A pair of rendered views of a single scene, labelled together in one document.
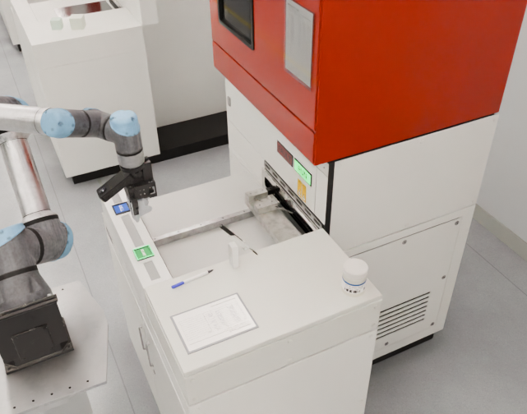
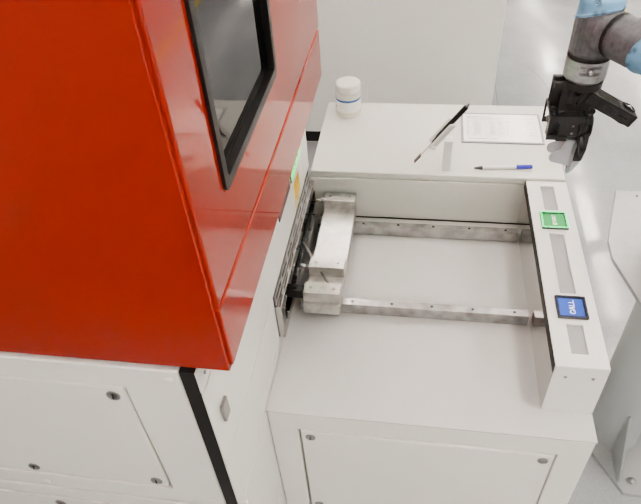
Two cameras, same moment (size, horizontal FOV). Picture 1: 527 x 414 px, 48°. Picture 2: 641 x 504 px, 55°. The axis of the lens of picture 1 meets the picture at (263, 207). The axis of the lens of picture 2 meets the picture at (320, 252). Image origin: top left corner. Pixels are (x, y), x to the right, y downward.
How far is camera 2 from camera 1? 2.64 m
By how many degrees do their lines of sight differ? 92
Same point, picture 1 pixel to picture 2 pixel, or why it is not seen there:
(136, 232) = (554, 257)
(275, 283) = (416, 138)
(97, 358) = (624, 211)
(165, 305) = (545, 156)
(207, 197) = (381, 379)
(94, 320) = (626, 249)
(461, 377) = not seen: hidden behind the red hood
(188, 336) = (532, 124)
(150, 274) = (551, 195)
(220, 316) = (492, 129)
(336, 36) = not seen: outside the picture
